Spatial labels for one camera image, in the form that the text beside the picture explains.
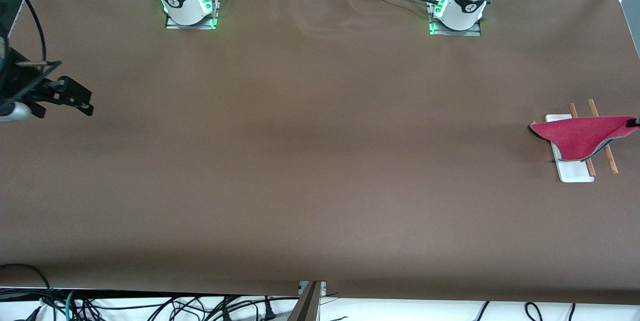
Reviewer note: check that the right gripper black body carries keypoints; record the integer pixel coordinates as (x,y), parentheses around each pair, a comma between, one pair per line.
(17,82)

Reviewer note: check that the pink microfibre towel grey trim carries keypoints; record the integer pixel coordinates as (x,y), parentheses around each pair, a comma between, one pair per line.
(580,136)

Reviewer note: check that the white rack with wooden bars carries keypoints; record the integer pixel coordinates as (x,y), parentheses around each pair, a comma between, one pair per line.
(575,171)

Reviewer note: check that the brown wooden beam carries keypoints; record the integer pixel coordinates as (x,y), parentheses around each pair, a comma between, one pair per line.
(305,306)

